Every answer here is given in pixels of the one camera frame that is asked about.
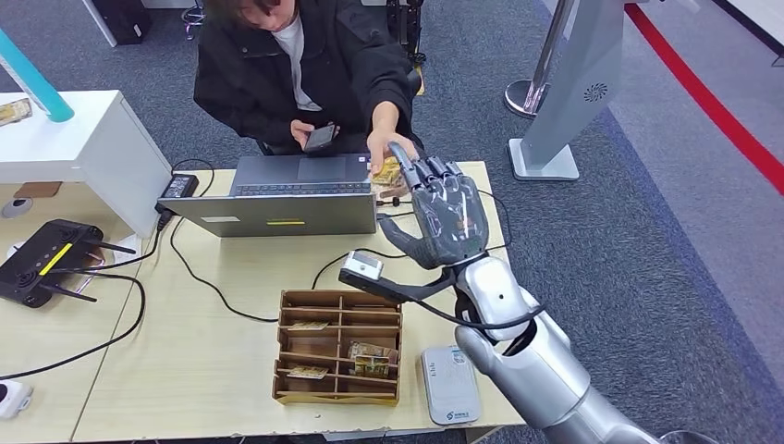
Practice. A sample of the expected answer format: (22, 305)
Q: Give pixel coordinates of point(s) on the white furniture panel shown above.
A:
(765, 12)

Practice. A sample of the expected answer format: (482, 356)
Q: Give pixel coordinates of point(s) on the person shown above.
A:
(257, 80)

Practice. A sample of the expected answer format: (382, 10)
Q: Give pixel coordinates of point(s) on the brown cardboard piece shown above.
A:
(37, 190)

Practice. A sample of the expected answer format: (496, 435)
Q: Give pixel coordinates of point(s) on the chrome stanchion post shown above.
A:
(527, 95)

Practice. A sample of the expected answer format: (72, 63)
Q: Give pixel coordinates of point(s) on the black router with antennas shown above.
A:
(40, 262)

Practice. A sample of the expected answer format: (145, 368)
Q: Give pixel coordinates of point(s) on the teal cylinder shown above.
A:
(34, 80)

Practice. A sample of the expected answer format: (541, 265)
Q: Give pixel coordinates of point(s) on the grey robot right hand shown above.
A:
(450, 214)

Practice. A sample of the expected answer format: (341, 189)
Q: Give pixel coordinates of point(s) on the black office chair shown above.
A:
(416, 80)

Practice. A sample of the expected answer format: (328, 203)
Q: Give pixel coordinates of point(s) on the grey laptop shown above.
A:
(279, 214)

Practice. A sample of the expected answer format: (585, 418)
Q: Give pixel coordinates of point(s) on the large patterned key card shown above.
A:
(373, 349)

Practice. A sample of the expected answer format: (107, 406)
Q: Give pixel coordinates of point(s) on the person's left hand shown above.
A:
(383, 144)

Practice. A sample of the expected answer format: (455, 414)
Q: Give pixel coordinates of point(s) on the black laptop power adapter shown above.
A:
(179, 186)

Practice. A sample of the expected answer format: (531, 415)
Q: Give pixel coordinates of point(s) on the person's right hand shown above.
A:
(301, 132)

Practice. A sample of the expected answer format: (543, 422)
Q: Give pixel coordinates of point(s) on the grey kiosk stand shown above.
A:
(576, 92)

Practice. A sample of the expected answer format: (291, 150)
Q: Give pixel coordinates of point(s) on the chrome chair base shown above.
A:
(193, 15)

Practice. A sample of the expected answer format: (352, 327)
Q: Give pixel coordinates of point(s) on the white table leg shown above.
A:
(100, 21)

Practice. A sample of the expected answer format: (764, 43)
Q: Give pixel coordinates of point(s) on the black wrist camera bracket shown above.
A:
(416, 293)

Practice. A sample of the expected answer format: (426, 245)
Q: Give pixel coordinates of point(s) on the person's left forearm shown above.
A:
(386, 113)

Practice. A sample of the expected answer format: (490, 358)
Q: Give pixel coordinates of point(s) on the white paper sheet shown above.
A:
(128, 245)

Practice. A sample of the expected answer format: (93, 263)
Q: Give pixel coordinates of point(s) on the grey round desk grommet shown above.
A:
(14, 208)

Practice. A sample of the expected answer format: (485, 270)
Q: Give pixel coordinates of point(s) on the black cabinet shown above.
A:
(122, 18)

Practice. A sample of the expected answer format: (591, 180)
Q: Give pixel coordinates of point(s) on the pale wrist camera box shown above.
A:
(362, 265)

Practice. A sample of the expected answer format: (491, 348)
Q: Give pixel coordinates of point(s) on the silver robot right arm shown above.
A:
(539, 367)

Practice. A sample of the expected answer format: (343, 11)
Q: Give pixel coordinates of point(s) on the black equipment stand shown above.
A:
(404, 30)

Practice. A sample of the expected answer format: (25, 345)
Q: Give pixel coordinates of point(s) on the white power strip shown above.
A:
(13, 399)

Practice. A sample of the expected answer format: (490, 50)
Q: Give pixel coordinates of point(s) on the white desk shelf riser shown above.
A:
(79, 141)

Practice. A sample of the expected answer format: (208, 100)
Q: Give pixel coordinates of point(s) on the patterned card on shelf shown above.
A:
(13, 112)

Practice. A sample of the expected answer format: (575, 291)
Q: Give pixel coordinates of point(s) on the wooden card organizer box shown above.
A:
(312, 346)

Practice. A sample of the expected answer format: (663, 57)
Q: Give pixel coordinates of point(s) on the white card reader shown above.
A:
(450, 386)

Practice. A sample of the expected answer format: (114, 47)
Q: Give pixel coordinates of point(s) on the black smartphone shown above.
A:
(320, 138)

